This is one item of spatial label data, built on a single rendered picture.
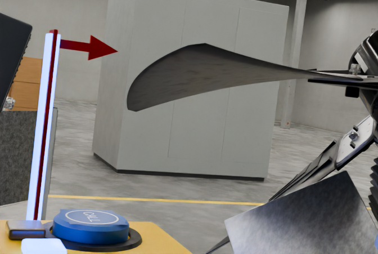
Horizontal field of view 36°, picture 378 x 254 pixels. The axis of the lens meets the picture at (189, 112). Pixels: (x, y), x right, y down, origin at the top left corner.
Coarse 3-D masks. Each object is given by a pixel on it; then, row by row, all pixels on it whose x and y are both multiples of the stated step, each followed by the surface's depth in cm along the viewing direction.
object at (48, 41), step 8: (48, 40) 53; (48, 48) 53; (48, 56) 53; (48, 64) 53; (48, 72) 53; (40, 88) 54; (40, 96) 54; (40, 104) 54; (40, 112) 53; (40, 120) 53; (40, 128) 53; (40, 136) 53; (40, 144) 53; (32, 168) 55; (32, 176) 54; (32, 184) 54; (32, 192) 54; (32, 200) 53; (32, 208) 53; (32, 216) 54
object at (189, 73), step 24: (192, 48) 50; (216, 48) 50; (144, 72) 57; (168, 72) 57; (192, 72) 58; (216, 72) 58; (240, 72) 59; (264, 72) 58; (288, 72) 57; (312, 72) 57; (336, 72) 62; (144, 96) 65; (168, 96) 68
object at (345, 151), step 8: (368, 120) 78; (360, 128) 78; (368, 128) 74; (344, 136) 81; (360, 136) 75; (368, 136) 71; (344, 144) 78; (360, 144) 72; (344, 152) 75; (352, 152) 72; (336, 160) 75; (344, 160) 73
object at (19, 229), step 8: (8, 224) 29; (16, 224) 29; (24, 224) 29; (32, 224) 30; (40, 224) 30; (8, 232) 29; (16, 232) 29; (24, 232) 29; (32, 232) 29; (40, 232) 29
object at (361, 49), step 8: (376, 32) 72; (368, 40) 72; (376, 40) 71; (360, 48) 72; (368, 48) 71; (376, 48) 70; (352, 56) 74; (368, 56) 71; (376, 56) 70; (368, 64) 71; (376, 64) 70; (368, 72) 71; (376, 72) 69; (360, 88) 73; (360, 96) 74; (368, 96) 71; (376, 96) 69; (368, 104) 71; (376, 104) 70; (368, 112) 73; (376, 112) 71; (376, 120) 72; (376, 128) 67; (376, 136) 68; (376, 144) 69
